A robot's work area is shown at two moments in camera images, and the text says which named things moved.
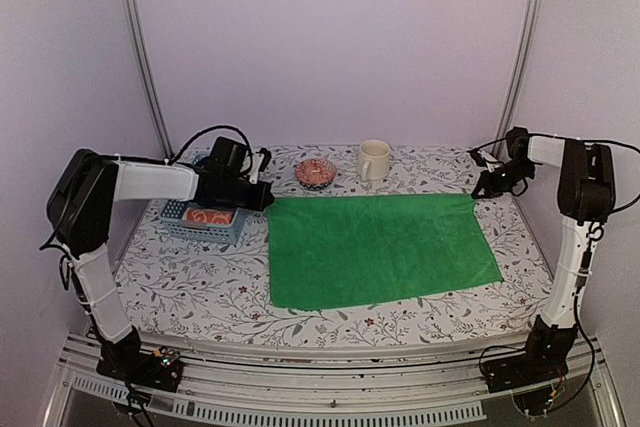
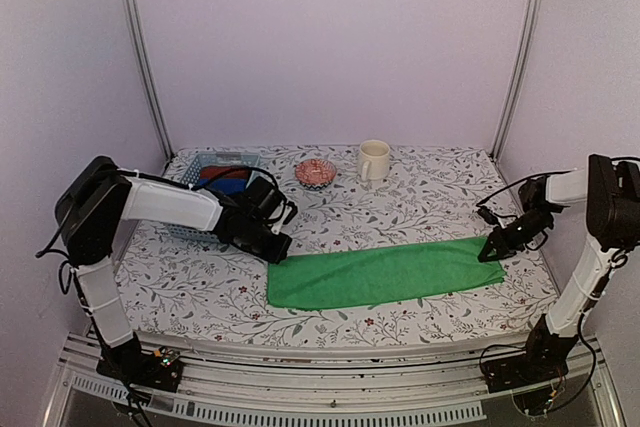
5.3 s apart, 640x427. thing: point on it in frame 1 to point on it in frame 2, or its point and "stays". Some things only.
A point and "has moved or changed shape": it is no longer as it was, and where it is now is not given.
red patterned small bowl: [315, 174] stays
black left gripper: [259, 203] to [278, 253]
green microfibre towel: [332, 250] has moved or changed shape
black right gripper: [493, 188] to [499, 240]
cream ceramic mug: [374, 159] stays
